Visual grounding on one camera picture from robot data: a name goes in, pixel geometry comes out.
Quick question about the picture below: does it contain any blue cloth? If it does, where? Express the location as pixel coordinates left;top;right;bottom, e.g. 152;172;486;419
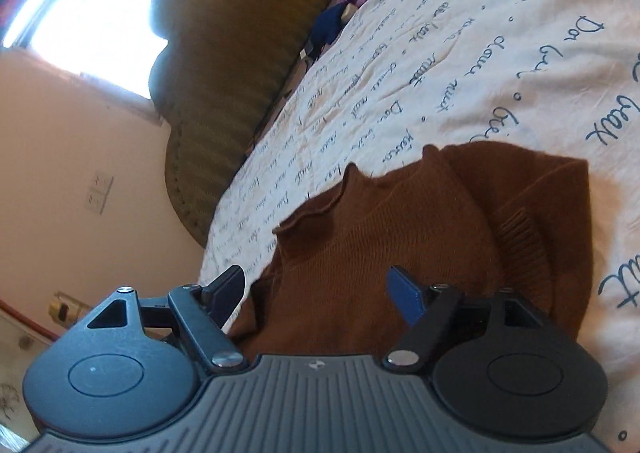
307;3;351;46

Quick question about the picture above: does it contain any brown knit sweater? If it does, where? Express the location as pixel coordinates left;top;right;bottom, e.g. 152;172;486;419
227;142;591;359

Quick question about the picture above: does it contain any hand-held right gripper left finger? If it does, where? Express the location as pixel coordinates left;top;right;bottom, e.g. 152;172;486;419
86;265;249;375

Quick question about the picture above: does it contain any white printed blanket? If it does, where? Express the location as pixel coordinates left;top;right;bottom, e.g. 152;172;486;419
197;0;640;453

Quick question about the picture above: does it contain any bright window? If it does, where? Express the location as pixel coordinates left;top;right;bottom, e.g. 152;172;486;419
0;0;206;101

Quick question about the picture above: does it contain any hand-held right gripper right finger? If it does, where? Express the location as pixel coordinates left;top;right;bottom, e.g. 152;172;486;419
382;265;543;376

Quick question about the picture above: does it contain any green padded headboard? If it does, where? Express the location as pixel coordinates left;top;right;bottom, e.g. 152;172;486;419
149;0;377;250

